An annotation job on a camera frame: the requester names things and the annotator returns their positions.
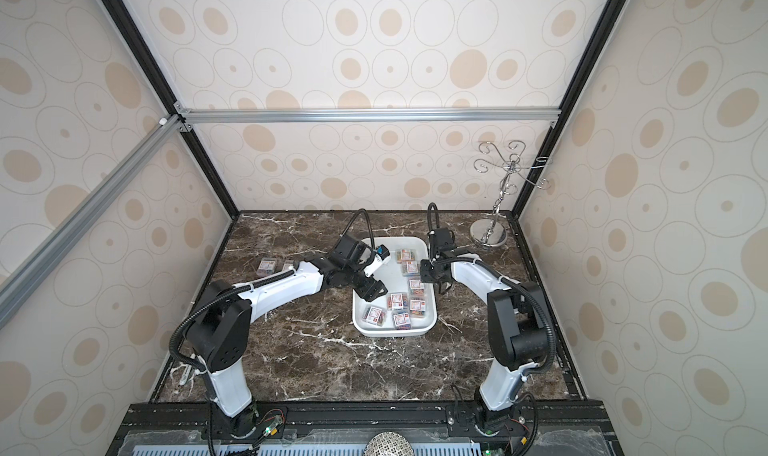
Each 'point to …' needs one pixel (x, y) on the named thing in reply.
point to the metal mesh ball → (388, 444)
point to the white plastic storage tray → (389, 272)
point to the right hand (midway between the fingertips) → (440, 273)
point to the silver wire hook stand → (492, 231)
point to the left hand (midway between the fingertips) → (388, 282)
